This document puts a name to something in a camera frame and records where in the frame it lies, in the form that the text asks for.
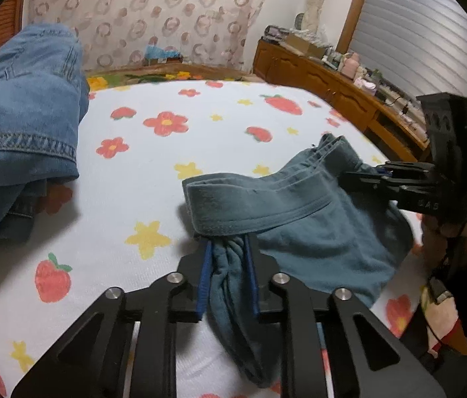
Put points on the light blue cloth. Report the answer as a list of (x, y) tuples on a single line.
[(162, 54)]

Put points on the grey window shutter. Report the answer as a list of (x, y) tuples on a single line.
[(424, 20)]

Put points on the blue denim jeans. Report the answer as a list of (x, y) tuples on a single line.
[(22, 103)]

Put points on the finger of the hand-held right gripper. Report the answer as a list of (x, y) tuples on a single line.
[(370, 182), (407, 168)]

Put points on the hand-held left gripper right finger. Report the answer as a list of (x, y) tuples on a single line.
[(252, 284)]

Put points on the cardboard box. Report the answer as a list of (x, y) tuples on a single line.
[(305, 45)]

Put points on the green floral blanket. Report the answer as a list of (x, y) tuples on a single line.
[(154, 78)]

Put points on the wooden dresser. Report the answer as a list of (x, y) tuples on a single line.
[(320, 78)]

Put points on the person's right hand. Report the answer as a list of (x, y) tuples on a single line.
[(445, 244)]

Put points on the white lace curtain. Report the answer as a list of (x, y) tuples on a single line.
[(317, 0)]

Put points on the pink container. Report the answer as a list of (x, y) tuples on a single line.
[(350, 66)]

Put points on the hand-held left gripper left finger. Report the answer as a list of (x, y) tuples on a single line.
[(203, 284)]

